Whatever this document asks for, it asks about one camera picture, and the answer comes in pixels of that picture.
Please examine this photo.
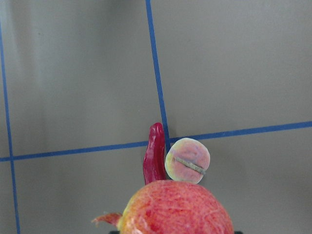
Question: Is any red chili pepper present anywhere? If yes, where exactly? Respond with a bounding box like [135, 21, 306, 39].
[143, 122, 166, 185]

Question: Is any pink peach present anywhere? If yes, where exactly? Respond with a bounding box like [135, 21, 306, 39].
[165, 137, 211, 184]

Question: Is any red pomegranate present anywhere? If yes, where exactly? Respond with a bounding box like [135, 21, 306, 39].
[92, 180, 234, 234]

